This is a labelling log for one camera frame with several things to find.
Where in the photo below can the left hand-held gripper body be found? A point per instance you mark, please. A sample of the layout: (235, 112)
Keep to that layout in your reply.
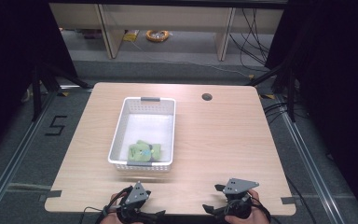
(136, 194)

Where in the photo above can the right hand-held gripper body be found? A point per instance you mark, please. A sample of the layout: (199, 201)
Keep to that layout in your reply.
(239, 189)

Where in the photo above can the green mitten with print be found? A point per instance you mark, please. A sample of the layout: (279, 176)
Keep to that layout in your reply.
(144, 152)

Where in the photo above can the plain green mitten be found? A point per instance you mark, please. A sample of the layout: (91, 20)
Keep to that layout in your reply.
(143, 143)

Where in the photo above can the white plastic basket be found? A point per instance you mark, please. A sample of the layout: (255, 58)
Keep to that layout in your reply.
(146, 130)

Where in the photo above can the person's right hand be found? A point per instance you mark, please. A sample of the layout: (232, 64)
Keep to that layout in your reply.
(258, 211)

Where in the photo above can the person's left hand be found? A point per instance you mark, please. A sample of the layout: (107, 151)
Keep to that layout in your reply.
(112, 217)

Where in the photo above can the yellow black hazard tape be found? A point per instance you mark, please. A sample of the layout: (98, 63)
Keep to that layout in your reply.
(268, 96)
(63, 94)

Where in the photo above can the black metal stand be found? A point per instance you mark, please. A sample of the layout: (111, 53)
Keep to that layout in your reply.
(290, 93)
(37, 93)

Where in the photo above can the yellow packet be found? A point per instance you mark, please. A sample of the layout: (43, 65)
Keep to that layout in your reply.
(130, 35)

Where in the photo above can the beige wooden shelf unit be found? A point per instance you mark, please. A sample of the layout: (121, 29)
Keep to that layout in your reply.
(167, 18)

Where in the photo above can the aluminium floor rail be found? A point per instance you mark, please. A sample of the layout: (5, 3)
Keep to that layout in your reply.
(15, 155)
(310, 161)

